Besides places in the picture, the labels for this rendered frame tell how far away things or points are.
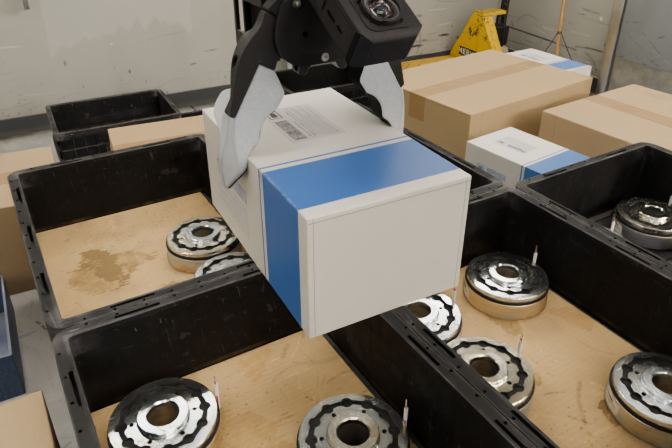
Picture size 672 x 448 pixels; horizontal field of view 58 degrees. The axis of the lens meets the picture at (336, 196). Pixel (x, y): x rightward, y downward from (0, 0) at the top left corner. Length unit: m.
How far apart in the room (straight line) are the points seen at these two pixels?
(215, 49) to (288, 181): 3.54
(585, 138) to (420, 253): 0.83
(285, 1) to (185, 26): 3.44
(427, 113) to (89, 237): 0.70
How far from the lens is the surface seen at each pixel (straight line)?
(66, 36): 3.72
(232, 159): 0.42
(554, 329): 0.79
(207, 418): 0.62
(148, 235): 0.96
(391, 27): 0.36
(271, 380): 0.69
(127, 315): 0.64
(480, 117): 1.22
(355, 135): 0.46
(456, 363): 0.57
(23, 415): 0.68
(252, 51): 0.40
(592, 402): 0.71
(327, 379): 0.68
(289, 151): 0.43
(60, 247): 0.97
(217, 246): 0.84
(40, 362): 0.98
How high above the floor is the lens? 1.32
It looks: 29 degrees down
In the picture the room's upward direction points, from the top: straight up
